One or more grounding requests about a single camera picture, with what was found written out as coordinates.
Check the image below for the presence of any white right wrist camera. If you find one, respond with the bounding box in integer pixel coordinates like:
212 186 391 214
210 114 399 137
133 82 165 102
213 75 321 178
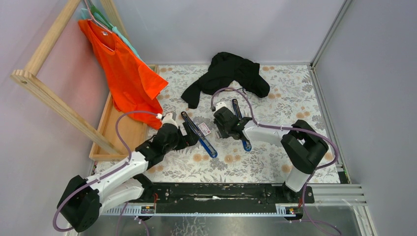
214 102 227 112

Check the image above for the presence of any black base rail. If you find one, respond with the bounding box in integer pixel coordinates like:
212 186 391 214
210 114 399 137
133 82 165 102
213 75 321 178
131 182 315 214

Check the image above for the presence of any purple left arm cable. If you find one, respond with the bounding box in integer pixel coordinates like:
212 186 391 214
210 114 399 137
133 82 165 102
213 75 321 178
53 111 164 233

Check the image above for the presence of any wooden tray base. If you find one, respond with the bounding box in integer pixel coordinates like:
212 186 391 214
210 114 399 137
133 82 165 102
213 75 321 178
89 64 160 162

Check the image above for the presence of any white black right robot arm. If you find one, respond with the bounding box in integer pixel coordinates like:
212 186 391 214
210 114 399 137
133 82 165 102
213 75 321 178
213 106 329 203

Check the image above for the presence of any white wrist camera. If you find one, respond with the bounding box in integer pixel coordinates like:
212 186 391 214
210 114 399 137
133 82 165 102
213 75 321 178
214 102 227 112
161 112 179 128

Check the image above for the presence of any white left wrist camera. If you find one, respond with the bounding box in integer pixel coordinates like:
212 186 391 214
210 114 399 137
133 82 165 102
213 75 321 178
161 112 179 128

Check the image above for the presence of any teal hanging garment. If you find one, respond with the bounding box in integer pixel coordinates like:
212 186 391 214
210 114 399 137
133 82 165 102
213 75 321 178
81 5 142 61

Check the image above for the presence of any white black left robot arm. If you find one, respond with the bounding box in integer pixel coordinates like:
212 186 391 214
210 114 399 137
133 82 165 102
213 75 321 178
53 123 199 232

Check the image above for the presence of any pink clothes hanger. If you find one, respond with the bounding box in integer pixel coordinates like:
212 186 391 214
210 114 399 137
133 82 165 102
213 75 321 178
84 0 117 56

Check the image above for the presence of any black crumpled garment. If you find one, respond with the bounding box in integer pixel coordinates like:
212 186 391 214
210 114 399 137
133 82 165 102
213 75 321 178
181 52 270 109

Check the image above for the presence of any floral tablecloth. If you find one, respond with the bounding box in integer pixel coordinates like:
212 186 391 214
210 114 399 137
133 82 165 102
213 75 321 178
146 65 326 183

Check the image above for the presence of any wooden clothes rack frame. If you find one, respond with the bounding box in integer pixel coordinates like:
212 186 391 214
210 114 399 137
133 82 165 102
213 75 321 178
9 0 131 156

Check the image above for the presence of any orange t-shirt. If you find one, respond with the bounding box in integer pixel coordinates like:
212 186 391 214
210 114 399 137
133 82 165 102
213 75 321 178
78 20 168 129

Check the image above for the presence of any blue stapler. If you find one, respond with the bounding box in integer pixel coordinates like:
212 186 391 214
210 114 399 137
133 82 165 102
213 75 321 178
232 99 252 152
181 111 218 158

